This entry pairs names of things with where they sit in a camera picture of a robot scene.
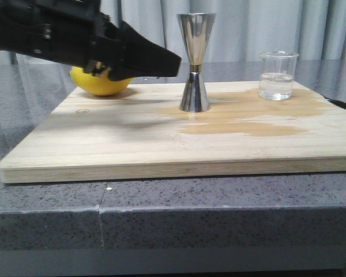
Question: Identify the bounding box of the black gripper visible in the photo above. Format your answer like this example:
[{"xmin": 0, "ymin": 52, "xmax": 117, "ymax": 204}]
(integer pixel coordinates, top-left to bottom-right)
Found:
[{"xmin": 0, "ymin": 1, "xmax": 124, "ymax": 76}]

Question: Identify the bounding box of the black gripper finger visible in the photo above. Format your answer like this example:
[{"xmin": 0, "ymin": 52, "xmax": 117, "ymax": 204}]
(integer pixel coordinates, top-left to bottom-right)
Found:
[{"xmin": 108, "ymin": 21, "xmax": 181, "ymax": 81}]

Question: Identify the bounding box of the steel double jigger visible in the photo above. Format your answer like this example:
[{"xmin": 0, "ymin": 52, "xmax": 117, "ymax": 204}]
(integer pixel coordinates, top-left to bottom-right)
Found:
[{"xmin": 177, "ymin": 13, "xmax": 216, "ymax": 113}]

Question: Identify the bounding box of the small glass beaker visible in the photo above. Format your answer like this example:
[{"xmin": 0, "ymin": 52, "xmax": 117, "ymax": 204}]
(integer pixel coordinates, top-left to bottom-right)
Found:
[{"xmin": 258, "ymin": 51, "xmax": 299, "ymax": 101}]

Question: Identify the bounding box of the yellow lemon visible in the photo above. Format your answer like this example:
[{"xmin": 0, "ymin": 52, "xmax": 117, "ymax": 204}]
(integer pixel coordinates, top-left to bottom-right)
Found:
[{"xmin": 70, "ymin": 66, "xmax": 133, "ymax": 96}]

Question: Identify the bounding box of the wooden cutting board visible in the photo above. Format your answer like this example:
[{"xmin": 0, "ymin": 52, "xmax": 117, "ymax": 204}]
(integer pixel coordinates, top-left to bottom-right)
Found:
[{"xmin": 0, "ymin": 81, "xmax": 346, "ymax": 183}]

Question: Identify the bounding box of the grey curtain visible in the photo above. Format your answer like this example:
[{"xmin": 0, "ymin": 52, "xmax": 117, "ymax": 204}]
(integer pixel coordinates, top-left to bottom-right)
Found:
[{"xmin": 5, "ymin": 0, "xmax": 346, "ymax": 65}]

